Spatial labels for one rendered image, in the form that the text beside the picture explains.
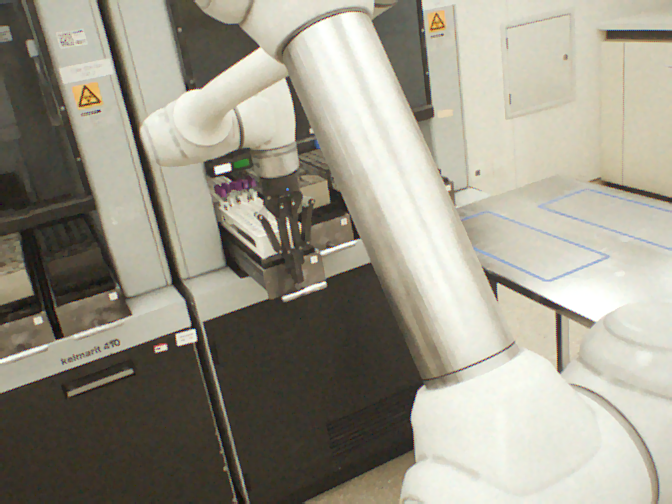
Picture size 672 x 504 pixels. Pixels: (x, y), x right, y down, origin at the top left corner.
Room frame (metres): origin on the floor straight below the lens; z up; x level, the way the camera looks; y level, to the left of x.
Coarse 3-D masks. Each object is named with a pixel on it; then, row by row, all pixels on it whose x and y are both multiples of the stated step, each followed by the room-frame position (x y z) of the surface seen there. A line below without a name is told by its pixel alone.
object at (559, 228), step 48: (528, 192) 1.46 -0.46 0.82; (576, 192) 1.41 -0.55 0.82; (624, 192) 1.36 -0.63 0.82; (480, 240) 1.23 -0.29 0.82; (528, 240) 1.20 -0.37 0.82; (576, 240) 1.16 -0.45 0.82; (624, 240) 1.13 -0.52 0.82; (528, 288) 1.01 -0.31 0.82; (576, 288) 0.98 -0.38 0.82; (624, 288) 0.95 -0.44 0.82
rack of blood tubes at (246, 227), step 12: (252, 204) 1.57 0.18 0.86; (228, 216) 1.52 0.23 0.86; (240, 216) 1.50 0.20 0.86; (252, 216) 1.48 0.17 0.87; (228, 228) 1.54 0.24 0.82; (240, 228) 1.45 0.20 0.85; (252, 228) 1.40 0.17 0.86; (276, 228) 1.38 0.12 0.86; (288, 228) 1.36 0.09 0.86; (300, 228) 1.37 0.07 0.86; (252, 240) 1.48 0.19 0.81; (264, 240) 1.34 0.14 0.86; (264, 252) 1.34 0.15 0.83; (276, 252) 1.35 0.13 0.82
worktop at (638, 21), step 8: (664, 8) 3.61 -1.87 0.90; (632, 16) 3.51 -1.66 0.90; (640, 16) 3.46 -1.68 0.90; (648, 16) 3.42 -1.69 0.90; (656, 16) 3.37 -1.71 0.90; (664, 16) 3.32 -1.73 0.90; (600, 24) 3.44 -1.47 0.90; (608, 24) 3.39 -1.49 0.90; (616, 24) 3.35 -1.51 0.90; (624, 24) 3.31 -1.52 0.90; (632, 24) 3.26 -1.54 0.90; (640, 24) 3.22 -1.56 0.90; (648, 24) 3.18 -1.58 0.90; (656, 24) 3.14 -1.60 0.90; (664, 24) 3.10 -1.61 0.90
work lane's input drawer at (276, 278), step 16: (224, 240) 1.54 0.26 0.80; (240, 240) 1.47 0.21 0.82; (240, 256) 1.43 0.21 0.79; (256, 256) 1.36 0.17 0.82; (272, 256) 1.34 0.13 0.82; (304, 256) 1.33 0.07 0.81; (320, 256) 1.35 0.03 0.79; (256, 272) 1.34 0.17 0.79; (272, 272) 1.30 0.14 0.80; (288, 272) 1.32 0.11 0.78; (304, 272) 1.33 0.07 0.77; (320, 272) 1.35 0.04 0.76; (272, 288) 1.30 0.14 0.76; (288, 288) 1.31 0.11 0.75; (304, 288) 1.29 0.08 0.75; (320, 288) 1.30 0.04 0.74
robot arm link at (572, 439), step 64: (256, 0) 0.72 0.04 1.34; (320, 0) 0.70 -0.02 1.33; (320, 64) 0.69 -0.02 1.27; (384, 64) 0.70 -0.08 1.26; (320, 128) 0.68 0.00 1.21; (384, 128) 0.65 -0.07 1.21; (384, 192) 0.62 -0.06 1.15; (384, 256) 0.61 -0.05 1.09; (448, 256) 0.59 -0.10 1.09; (448, 320) 0.56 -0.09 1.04; (448, 384) 0.54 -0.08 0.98; (512, 384) 0.51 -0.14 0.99; (448, 448) 0.50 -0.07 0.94; (512, 448) 0.48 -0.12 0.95; (576, 448) 0.49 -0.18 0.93; (640, 448) 0.51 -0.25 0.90
